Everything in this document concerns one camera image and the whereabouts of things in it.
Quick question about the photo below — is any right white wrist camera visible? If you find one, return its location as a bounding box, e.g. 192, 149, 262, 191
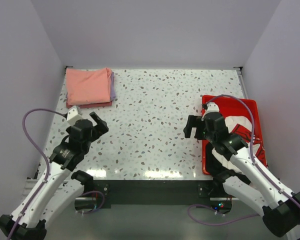
201, 102, 220, 121

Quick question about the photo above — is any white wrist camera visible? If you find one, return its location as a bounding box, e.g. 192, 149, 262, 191
66, 105, 83, 126
201, 102, 220, 121

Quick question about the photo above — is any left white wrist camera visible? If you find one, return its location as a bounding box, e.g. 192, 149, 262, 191
66, 105, 83, 126

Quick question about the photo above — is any red plastic bin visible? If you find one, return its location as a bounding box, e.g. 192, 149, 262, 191
202, 97, 263, 175

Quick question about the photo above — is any aluminium table frame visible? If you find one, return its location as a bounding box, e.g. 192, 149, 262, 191
19, 65, 296, 240

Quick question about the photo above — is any folded dark pink t shirt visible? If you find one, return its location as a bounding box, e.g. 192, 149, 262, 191
66, 94, 113, 109

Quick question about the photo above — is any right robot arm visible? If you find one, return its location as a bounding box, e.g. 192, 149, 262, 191
183, 112, 300, 238

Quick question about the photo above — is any white t shirt red print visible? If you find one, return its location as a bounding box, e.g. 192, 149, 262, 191
211, 116, 267, 174

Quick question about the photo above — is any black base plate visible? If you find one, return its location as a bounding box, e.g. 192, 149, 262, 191
74, 179, 243, 210

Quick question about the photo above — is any salmon pink t shirt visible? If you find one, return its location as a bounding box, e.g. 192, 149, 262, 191
65, 68, 113, 106

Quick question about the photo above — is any folded purple t shirt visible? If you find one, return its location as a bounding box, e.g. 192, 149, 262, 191
110, 72, 116, 101

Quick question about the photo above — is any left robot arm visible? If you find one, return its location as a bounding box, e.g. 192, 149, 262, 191
0, 109, 109, 240

